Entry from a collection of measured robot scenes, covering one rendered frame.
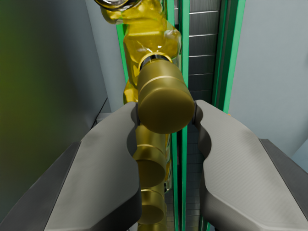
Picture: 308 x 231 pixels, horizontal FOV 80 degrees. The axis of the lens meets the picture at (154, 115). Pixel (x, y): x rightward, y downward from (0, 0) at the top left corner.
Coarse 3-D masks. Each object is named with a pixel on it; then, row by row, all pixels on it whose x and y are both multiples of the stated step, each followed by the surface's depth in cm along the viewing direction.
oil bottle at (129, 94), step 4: (128, 80) 23; (128, 84) 22; (128, 88) 21; (132, 88) 20; (124, 92) 21; (128, 92) 20; (132, 92) 20; (136, 92) 20; (124, 96) 20; (128, 96) 20; (132, 96) 19; (136, 96) 19; (124, 100) 20; (128, 100) 20; (132, 100) 19; (136, 100) 19; (124, 104) 20
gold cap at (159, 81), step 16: (160, 64) 13; (144, 80) 12; (160, 80) 11; (176, 80) 11; (144, 96) 10; (160, 96) 10; (176, 96) 10; (144, 112) 11; (160, 112) 11; (176, 112) 11; (192, 112) 11; (160, 128) 11; (176, 128) 12
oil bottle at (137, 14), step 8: (144, 0) 14; (152, 0) 14; (160, 0) 15; (136, 8) 14; (144, 8) 14; (152, 8) 15; (160, 8) 15; (104, 16) 16; (112, 16) 15; (120, 16) 15; (128, 16) 15; (136, 16) 15; (144, 16) 15; (152, 16) 15; (160, 16) 16; (112, 24) 17; (120, 24) 17
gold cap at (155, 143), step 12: (144, 132) 16; (144, 144) 14; (156, 144) 15; (132, 156) 14; (144, 156) 13; (156, 156) 14; (144, 168) 14; (156, 168) 14; (144, 180) 14; (156, 180) 14
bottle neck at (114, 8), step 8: (96, 0) 10; (104, 0) 10; (112, 0) 10; (120, 0) 10; (128, 0) 10; (136, 0) 10; (104, 8) 10; (112, 8) 10; (120, 8) 10; (128, 8) 11
